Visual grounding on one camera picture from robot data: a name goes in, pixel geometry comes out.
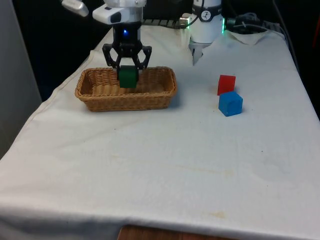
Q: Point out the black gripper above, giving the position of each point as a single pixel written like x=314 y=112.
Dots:
x=126 y=33

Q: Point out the green block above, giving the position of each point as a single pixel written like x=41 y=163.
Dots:
x=128 y=78

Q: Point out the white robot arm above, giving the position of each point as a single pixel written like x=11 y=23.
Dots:
x=206 y=27

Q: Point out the wicker basket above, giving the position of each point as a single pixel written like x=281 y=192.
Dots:
x=120 y=101

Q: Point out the red block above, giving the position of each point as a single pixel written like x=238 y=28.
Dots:
x=226 y=83

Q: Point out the blue block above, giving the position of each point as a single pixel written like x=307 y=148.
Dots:
x=230 y=103

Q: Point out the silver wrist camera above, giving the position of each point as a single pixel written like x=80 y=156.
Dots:
x=76 y=7

